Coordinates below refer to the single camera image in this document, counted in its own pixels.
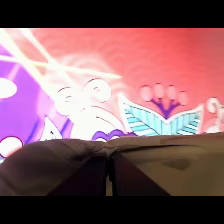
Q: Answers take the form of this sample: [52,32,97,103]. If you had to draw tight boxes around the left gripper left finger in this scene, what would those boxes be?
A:
[48,153,110,197]

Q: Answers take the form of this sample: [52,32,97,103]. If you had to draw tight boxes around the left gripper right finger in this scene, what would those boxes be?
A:
[109,152,171,197]

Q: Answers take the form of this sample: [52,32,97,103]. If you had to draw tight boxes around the brown garment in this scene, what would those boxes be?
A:
[0,132,224,197]

